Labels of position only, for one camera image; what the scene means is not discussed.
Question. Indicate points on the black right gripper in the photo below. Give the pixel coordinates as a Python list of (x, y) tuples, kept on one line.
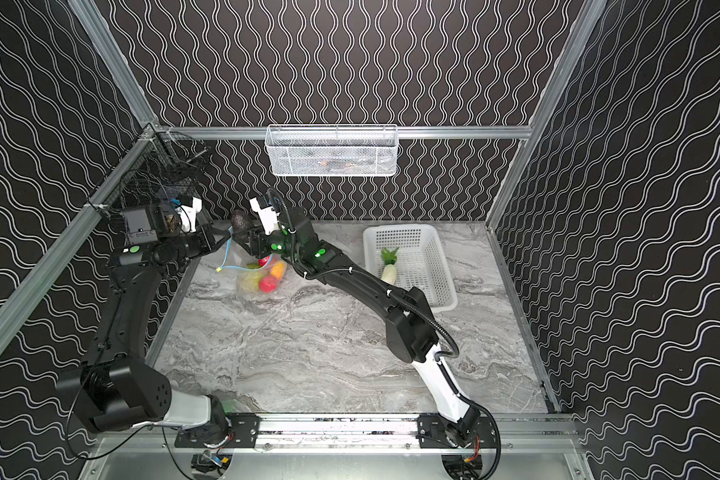
[(256, 238)]

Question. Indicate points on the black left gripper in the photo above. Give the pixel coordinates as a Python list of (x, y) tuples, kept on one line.
[(203, 238)]

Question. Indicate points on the dark green toy avocado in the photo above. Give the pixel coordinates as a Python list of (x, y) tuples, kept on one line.
[(240, 221)]

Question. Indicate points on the orange red toy peach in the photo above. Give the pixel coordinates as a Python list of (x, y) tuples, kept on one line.
[(278, 269)]

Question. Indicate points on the red toy pomegranate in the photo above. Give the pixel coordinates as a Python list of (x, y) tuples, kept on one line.
[(268, 284)]

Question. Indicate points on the clear zip bag blue zipper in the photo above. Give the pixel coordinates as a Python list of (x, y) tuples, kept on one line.
[(236, 260)]

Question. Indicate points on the white plastic perforated basket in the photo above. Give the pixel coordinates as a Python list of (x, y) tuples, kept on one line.
[(420, 261)]

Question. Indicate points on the green toy cabbage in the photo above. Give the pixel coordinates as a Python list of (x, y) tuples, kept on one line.
[(248, 282)]

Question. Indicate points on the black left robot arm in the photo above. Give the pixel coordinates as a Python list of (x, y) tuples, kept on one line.
[(114, 389)]

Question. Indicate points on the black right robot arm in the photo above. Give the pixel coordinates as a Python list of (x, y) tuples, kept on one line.
[(412, 333)]

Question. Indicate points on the pale green toy cucumber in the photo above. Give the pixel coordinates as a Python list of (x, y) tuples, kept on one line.
[(389, 272)]

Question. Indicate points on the aluminium back horizontal bar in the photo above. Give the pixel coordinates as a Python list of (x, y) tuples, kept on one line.
[(354, 131)]

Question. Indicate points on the aluminium left side bar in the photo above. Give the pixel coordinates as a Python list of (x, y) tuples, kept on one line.
[(24, 300)]

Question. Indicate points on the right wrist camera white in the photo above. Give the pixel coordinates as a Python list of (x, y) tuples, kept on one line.
[(267, 214)]

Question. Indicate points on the black wire wall basket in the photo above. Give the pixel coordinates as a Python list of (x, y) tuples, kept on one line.
[(171, 168)]

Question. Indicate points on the white mesh wall basket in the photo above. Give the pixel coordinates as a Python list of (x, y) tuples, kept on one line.
[(328, 156)]

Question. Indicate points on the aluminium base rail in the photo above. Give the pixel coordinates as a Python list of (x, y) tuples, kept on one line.
[(392, 434)]

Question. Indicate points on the aluminium frame corner post left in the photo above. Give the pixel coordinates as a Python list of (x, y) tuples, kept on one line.
[(104, 43)]

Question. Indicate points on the aluminium frame corner post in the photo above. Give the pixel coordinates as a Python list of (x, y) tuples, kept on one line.
[(104, 43), (587, 19)]

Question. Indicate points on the aluminium frame corner post right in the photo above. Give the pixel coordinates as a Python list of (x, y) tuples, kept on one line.
[(587, 19)]

